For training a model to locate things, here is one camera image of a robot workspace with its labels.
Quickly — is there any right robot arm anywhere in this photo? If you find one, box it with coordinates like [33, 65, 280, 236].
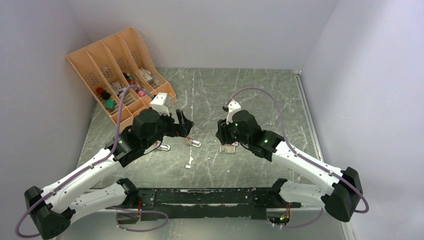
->
[215, 110, 363, 222]

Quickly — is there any black round stamp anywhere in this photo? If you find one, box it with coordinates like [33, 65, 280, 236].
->
[100, 90, 111, 101]

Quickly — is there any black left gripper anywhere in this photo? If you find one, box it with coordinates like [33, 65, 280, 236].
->
[143, 107, 194, 149]

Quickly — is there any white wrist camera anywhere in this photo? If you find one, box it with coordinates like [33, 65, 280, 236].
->
[150, 92, 172, 117]
[223, 100, 242, 125]

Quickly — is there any red round stamp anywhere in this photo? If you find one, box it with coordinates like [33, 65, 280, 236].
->
[95, 87, 104, 95]

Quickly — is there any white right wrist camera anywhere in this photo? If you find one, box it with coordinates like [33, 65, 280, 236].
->
[223, 100, 242, 125]

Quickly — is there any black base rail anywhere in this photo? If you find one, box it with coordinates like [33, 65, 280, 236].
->
[120, 187, 301, 221]

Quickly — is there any cardboard staple tray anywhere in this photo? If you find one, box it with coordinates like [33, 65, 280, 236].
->
[218, 145, 236, 154]

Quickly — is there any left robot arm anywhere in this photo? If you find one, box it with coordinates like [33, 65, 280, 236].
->
[24, 108, 194, 240]

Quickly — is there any green stamp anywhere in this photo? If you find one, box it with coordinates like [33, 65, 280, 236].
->
[104, 98, 116, 112]

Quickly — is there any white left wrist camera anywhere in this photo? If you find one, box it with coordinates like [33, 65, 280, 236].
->
[150, 92, 172, 117]

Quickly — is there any peach plastic file organizer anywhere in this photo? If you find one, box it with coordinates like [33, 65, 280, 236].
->
[66, 27, 177, 130]

